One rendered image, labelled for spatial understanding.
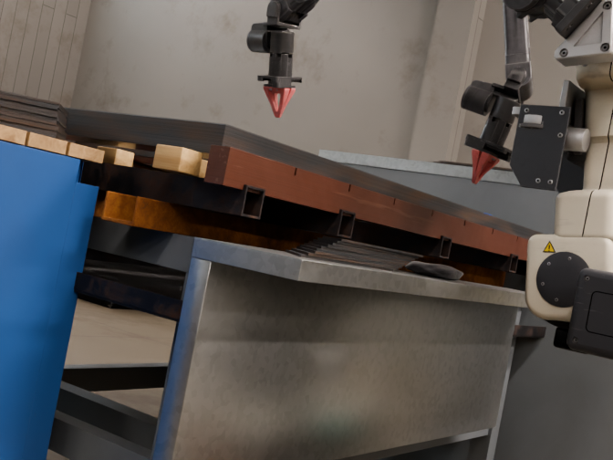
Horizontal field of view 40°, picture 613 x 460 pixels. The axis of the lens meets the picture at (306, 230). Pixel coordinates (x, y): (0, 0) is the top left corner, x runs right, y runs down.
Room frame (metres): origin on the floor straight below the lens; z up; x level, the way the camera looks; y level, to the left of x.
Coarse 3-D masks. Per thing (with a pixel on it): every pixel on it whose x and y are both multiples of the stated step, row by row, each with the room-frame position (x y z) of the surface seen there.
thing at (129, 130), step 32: (96, 128) 1.52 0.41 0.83; (128, 128) 1.48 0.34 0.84; (160, 128) 1.43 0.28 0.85; (192, 128) 1.39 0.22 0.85; (224, 128) 1.35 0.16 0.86; (288, 160) 1.50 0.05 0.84; (320, 160) 1.58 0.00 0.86; (384, 192) 1.79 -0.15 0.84; (416, 192) 1.91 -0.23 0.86; (480, 224) 2.23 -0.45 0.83; (512, 224) 2.41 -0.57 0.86
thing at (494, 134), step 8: (488, 120) 1.91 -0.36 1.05; (488, 128) 1.91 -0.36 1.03; (496, 128) 1.90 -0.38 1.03; (504, 128) 1.90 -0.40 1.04; (472, 136) 1.92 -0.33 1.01; (480, 136) 1.93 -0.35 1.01; (488, 136) 1.90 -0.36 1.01; (496, 136) 1.90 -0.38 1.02; (504, 136) 1.91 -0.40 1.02; (488, 144) 1.90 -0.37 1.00; (496, 144) 1.89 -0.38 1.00; (504, 152) 1.88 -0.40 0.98
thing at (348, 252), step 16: (320, 240) 1.44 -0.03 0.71; (336, 240) 1.36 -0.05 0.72; (304, 256) 1.29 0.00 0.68; (320, 256) 1.32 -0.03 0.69; (336, 256) 1.35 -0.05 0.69; (352, 256) 1.40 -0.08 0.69; (368, 256) 1.44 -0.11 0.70; (384, 256) 1.49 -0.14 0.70; (400, 256) 1.54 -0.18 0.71; (416, 256) 1.59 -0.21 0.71
